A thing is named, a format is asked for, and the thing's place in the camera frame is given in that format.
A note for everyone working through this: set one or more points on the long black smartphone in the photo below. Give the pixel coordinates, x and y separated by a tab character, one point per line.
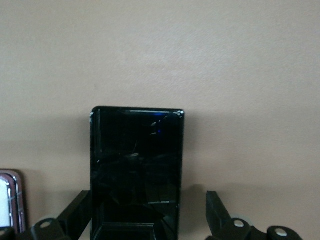
137	162

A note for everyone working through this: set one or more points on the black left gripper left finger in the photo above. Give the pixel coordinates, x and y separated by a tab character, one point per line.
50	230

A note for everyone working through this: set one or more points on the lavender white flip phone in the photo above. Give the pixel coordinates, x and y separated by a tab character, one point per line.
13	200

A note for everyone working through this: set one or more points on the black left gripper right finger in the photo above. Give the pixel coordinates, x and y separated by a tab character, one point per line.
237	230

